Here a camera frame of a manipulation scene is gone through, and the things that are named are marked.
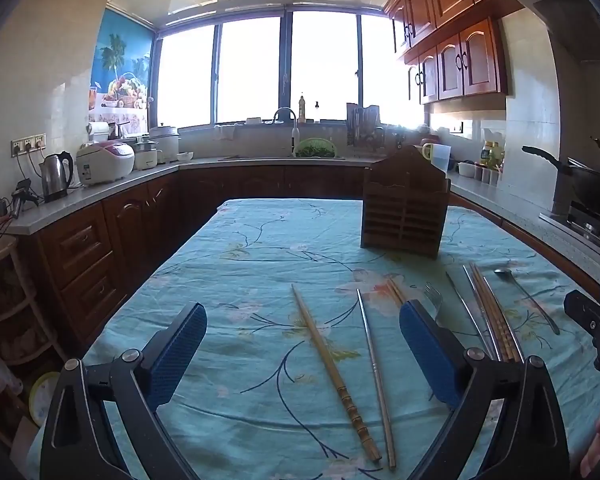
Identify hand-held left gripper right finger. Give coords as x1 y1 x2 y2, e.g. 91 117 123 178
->
399 299 571 480

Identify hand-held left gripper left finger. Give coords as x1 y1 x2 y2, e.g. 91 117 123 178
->
39 302 208 480

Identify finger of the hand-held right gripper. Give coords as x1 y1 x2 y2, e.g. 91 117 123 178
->
563 289 600 337

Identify wooden chopstick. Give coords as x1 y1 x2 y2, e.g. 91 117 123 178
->
386 279 407 307
474 262 523 364
469 262 517 364

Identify bamboo chopstick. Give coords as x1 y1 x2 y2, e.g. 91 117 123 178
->
291 283 382 463

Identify wooden utensil holder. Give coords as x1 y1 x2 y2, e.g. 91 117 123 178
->
361 146 451 260

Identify metal fork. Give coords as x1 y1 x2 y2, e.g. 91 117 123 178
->
423 282 445 324

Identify gas stove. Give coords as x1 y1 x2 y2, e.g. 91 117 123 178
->
539 200 600 262

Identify metal spoon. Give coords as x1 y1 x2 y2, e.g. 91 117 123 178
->
494 268 561 336

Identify black wok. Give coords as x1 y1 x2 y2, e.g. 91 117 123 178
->
521 136 600 217

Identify turquoise floral tablecloth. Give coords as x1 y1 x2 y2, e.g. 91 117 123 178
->
25 198 600 480

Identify dark wooden base cabinets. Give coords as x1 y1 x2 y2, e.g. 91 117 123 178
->
19 164 600 362

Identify round yellow rimmed lid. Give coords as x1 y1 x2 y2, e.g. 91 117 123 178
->
28 370 62 429

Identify row of spice jars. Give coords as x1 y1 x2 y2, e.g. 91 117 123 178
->
473 162 504 185

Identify corner storage shelf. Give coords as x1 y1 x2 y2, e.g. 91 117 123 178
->
0 238 62 363

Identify yellow cooking oil bottle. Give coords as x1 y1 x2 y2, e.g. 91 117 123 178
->
481 139 506 169

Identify grey kitchen countertop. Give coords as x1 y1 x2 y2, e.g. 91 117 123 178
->
4 152 600 302

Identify small white electric steamer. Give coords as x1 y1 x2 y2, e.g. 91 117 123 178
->
132 134 162 171

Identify white and pink rice cooker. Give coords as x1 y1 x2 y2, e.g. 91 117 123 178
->
75 140 136 187

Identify large white cooker pot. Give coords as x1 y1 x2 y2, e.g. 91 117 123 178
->
148 123 181 164

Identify steel electric kettle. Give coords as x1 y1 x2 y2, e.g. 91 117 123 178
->
38 151 75 204

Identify black hair dryer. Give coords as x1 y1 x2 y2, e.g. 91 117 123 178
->
10 178 41 219

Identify green colander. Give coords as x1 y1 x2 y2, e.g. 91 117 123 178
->
293 138 337 159

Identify paper towel roll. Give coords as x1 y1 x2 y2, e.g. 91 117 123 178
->
88 120 112 144

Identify dish rack with cutting boards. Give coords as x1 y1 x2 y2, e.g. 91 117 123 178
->
344 102 387 152

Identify chrome kitchen faucet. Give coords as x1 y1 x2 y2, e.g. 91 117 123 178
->
272 107 300 157

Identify steel range hood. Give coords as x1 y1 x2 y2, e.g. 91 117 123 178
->
502 0 600 69

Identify large kitchen window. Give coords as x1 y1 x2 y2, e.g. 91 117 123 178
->
151 6 427 132

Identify clear jug with green handle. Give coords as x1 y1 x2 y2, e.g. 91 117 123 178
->
422 142 454 174

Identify wooden wall cabinets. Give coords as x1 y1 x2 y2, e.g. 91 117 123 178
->
383 0 542 107

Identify fruit and palm wall poster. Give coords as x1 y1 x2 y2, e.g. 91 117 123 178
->
88 8 154 133

